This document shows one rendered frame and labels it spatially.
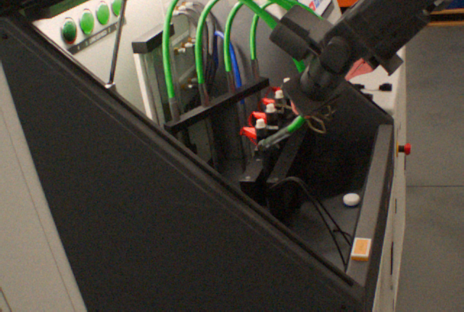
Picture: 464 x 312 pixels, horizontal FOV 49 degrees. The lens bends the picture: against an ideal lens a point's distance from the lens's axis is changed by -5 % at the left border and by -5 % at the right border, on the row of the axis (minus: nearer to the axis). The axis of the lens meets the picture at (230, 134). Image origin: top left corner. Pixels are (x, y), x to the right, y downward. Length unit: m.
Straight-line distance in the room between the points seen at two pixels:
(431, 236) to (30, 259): 1.89
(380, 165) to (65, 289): 0.75
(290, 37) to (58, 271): 0.68
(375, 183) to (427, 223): 1.51
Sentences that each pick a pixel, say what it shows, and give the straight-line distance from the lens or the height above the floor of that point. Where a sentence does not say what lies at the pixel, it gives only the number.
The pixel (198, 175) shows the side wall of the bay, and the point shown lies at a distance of 0.83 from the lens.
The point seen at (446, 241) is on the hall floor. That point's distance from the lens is 2.58.
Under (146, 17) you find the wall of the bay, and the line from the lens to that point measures 1.28.
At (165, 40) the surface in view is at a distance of 1.15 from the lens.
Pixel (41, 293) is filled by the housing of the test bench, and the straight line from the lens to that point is 1.25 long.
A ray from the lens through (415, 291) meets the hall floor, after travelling 2.32.
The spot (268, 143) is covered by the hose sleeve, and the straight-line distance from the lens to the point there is 1.03.
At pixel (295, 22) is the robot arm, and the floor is 1.38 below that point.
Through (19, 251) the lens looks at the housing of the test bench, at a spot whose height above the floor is 0.96.
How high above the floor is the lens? 1.58
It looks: 26 degrees down
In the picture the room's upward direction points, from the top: 9 degrees counter-clockwise
